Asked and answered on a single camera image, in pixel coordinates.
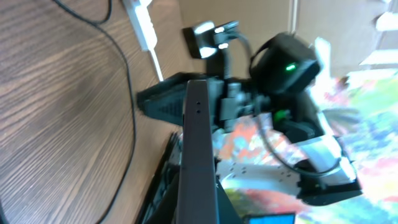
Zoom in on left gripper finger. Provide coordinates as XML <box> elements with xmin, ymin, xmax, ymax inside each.
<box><xmin>135</xmin><ymin>132</ymin><xmax>182</xmax><ymax>224</ymax></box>

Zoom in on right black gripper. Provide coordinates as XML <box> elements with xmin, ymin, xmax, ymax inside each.
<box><xmin>136</xmin><ymin>72</ymin><xmax>271</xmax><ymax>126</ymax></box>

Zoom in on Samsung Galaxy smartphone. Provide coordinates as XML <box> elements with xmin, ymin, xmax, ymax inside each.
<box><xmin>177</xmin><ymin>80</ymin><xmax>219</xmax><ymax>224</ymax></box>

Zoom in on black USB-C charging cable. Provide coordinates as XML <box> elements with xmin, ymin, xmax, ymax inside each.
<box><xmin>51</xmin><ymin>0</ymin><xmax>137</xmax><ymax>224</ymax></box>

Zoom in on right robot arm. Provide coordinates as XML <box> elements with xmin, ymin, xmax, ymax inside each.
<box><xmin>136</xmin><ymin>33</ymin><xmax>362</xmax><ymax>206</ymax></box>

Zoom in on white power strip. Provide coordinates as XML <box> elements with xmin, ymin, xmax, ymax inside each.
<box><xmin>123</xmin><ymin>0</ymin><xmax>157</xmax><ymax>51</ymax></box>

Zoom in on white power strip cord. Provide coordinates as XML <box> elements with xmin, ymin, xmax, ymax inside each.
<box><xmin>148</xmin><ymin>48</ymin><xmax>165</xmax><ymax>82</ymax></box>

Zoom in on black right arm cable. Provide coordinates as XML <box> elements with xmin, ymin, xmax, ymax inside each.
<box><xmin>222</xmin><ymin>30</ymin><xmax>343</xmax><ymax>179</ymax></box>

